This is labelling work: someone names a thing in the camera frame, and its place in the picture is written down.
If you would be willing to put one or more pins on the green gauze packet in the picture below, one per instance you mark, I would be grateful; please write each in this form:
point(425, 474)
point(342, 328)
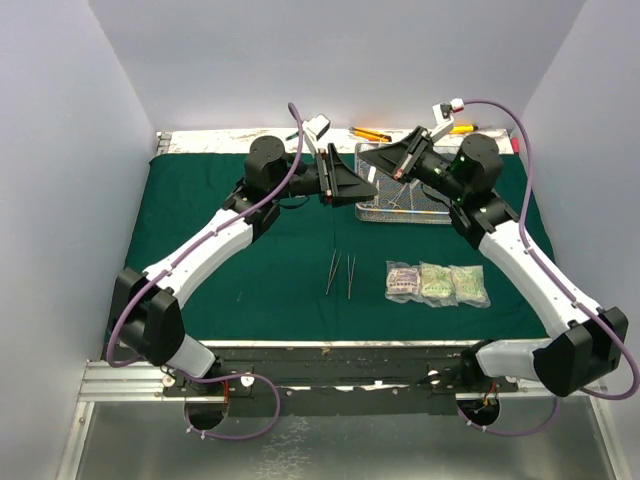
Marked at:
point(436, 286)
point(469, 285)

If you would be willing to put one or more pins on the aluminium front rail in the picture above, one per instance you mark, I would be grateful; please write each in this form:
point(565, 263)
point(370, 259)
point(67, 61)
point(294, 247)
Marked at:
point(141, 382)

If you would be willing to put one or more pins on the curved tip steel tweezers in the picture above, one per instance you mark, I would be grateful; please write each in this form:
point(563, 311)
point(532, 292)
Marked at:
point(412, 198)

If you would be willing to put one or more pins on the yellow handled screwdriver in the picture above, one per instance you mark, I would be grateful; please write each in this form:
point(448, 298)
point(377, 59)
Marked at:
point(464, 129)

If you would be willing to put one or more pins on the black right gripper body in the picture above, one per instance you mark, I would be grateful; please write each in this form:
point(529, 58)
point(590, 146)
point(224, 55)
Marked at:
point(432, 168)

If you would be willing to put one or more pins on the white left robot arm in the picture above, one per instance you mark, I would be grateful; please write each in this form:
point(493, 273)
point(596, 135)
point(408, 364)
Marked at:
point(146, 307)

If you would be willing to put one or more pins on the metal mesh instrument tray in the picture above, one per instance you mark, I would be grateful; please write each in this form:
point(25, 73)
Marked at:
point(433, 207)

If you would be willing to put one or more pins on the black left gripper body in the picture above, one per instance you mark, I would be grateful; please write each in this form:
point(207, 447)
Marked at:
point(325, 176)

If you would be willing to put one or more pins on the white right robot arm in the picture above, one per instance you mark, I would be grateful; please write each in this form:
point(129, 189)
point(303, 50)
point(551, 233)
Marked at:
point(584, 340)

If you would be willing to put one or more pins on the red object at table edge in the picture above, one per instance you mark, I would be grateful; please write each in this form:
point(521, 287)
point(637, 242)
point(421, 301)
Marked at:
point(515, 144)

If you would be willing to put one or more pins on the pink packet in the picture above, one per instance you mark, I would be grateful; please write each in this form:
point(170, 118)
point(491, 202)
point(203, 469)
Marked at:
point(402, 282)

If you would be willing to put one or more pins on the dark green surgical drape cloth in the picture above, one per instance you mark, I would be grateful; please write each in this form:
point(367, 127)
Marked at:
point(275, 288)

